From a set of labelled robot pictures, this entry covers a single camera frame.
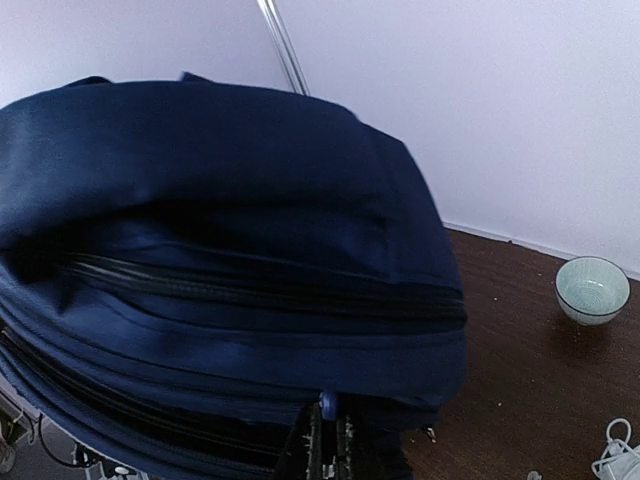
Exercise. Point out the navy blue student backpack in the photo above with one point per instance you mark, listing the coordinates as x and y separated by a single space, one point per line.
187 264

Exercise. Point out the left aluminium frame post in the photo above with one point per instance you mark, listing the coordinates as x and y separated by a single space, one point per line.
284 47

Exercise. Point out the pale celadon ceramic bowl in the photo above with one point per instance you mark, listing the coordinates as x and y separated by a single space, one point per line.
591 290

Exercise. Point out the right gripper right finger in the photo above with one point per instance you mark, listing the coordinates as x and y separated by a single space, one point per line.
366 452

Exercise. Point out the white charger with cable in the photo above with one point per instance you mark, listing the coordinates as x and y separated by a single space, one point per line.
619 460

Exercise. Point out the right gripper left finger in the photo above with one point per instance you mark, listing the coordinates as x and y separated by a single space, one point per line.
301 458

